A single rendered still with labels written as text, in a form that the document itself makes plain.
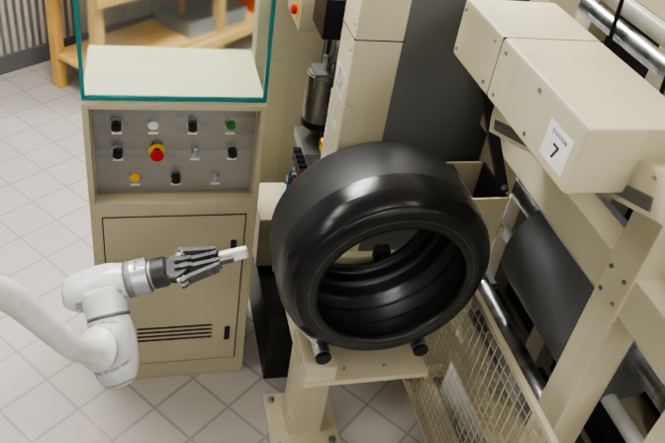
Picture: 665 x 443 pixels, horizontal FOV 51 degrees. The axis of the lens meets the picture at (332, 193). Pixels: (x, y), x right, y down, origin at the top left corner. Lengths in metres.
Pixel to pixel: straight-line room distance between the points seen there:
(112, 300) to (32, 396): 1.34
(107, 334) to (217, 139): 0.85
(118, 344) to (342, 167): 0.66
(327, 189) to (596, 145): 0.64
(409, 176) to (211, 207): 0.93
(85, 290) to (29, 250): 1.88
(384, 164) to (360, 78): 0.26
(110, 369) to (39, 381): 1.36
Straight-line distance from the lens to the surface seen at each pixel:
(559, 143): 1.41
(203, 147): 2.32
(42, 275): 3.48
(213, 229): 2.47
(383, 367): 2.07
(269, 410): 2.92
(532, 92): 1.50
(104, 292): 1.74
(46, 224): 3.76
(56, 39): 4.76
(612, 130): 1.36
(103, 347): 1.69
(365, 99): 1.86
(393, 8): 1.77
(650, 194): 1.42
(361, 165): 1.69
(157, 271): 1.73
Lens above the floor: 2.36
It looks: 36 degrees down
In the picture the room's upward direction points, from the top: 10 degrees clockwise
